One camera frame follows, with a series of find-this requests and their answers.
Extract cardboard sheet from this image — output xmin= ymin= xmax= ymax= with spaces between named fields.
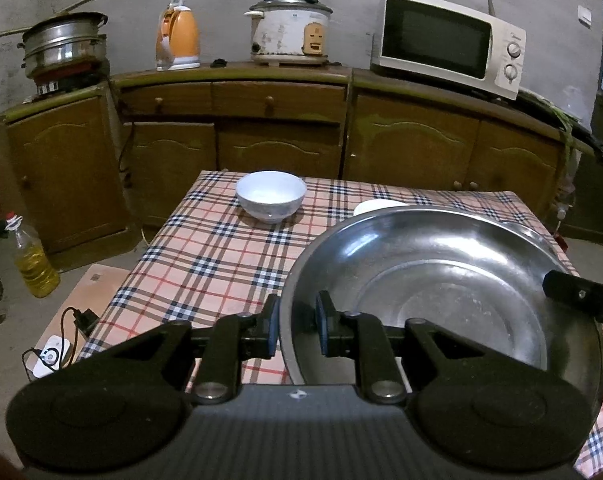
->
xmin=46 ymin=263 xmax=132 ymax=361

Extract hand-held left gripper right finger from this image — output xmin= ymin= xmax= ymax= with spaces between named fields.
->
xmin=314 ymin=289 xmax=512 ymax=405

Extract dark board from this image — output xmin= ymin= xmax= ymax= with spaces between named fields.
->
xmin=519 ymin=92 xmax=603 ymax=161

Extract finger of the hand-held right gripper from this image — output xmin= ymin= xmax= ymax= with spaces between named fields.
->
xmin=542 ymin=270 xmax=602 ymax=323

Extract white floor power strip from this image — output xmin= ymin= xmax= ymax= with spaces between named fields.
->
xmin=23 ymin=337 xmax=76 ymax=382

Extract white microwave oven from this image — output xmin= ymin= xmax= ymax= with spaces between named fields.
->
xmin=370 ymin=0 xmax=527 ymax=102

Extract small white patterned bowl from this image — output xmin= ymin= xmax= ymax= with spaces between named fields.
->
xmin=235 ymin=170 xmax=307 ymax=225

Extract plaid tablecloth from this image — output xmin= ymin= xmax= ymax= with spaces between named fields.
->
xmin=76 ymin=170 xmax=603 ymax=476

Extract orange electric kettle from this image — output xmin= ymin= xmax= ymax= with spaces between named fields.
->
xmin=155 ymin=5 xmax=202 ymax=72

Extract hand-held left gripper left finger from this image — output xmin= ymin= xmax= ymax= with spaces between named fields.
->
xmin=98 ymin=293 xmax=282 ymax=407

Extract large white bowl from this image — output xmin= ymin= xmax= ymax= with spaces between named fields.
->
xmin=353 ymin=199 xmax=411 ymax=217

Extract white rice cooker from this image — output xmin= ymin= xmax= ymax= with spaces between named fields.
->
xmin=244 ymin=0 xmax=333 ymax=67

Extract black power adapter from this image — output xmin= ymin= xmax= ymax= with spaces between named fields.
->
xmin=73 ymin=306 xmax=101 ymax=335

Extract wooden single-door cabinet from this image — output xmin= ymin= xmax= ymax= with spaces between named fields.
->
xmin=4 ymin=82 xmax=132 ymax=268

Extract cooking oil bottle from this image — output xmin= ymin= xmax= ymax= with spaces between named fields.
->
xmin=4 ymin=211 xmax=62 ymax=299

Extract steel steamer pot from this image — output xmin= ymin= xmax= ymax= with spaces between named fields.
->
xmin=20 ymin=11 xmax=108 ymax=80

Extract green onions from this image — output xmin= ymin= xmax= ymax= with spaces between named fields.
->
xmin=554 ymin=102 xmax=579 ymax=171

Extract wooden two-door cabinet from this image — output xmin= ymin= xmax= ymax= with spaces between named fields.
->
xmin=341 ymin=67 xmax=599 ymax=241

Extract cooking stove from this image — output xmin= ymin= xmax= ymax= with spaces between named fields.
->
xmin=32 ymin=57 xmax=110 ymax=98

